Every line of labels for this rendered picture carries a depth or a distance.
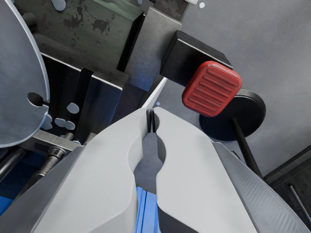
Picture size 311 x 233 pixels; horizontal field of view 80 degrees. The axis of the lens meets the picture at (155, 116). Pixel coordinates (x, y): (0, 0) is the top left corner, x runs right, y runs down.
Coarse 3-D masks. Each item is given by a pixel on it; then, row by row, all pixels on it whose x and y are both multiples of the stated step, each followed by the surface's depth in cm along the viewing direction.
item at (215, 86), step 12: (204, 72) 23; (216, 72) 22; (228, 72) 22; (192, 84) 24; (204, 84) 23; (216, 84) 23; (228, 84) 23; (240, 84) 23; (192, 96) 25; (204, 96) 24; (216, 96) 24; (228, 96) 24; (192, 108) 26; (204, 108) 26; (216, 108) 25
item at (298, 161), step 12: (300, 156) 126; (276, 168) 138; (288, 168) 133; (300, 168) 129; (264, 180) 143; (276, 180) 141; (288, 180) 133; (300, 180) 126; (276, 192) 138; (288, 192) 130; (300, 192) 123; (288, 204) 126; (300, 204) 117; (300, 216) 117
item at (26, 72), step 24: (0, 0) 18; (0, 24) 19; (24, 24) 19; (0, 48) 21; (24, 48) 20; (0, 72) 22; (24, 72) 22; (0, 96) 24; (24, 96) 24; (48, 96) 23; (0, 120) 27; (24, 120) 27; (0, 144) 30
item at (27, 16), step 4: (16, 8) 28; (20, 8) 29; (20, 12) 28; (24, 12) 29; (28, 12) 30; (24, 16) 29; (28, 16) 30; (32, 16) 30; (24, 20) 29; (28, 20) 29; (32, 20) 30; (36, 20) 31; (28, 24) 29; (32, 24) 30; (36, 24) 31; (32, 28) 31
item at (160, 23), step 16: (160, 0) 31; (176, 0) 30; (160, 16) 30; (176, 16) 32; (144, 32) 32; (160, 32) 31; (144, 48) 33; (160, 48) 33; (128, 64) 35; (144, 64) 35; (160, 64) 35; (144, 80) 37; (128, 96) 42; (128, 112) 44
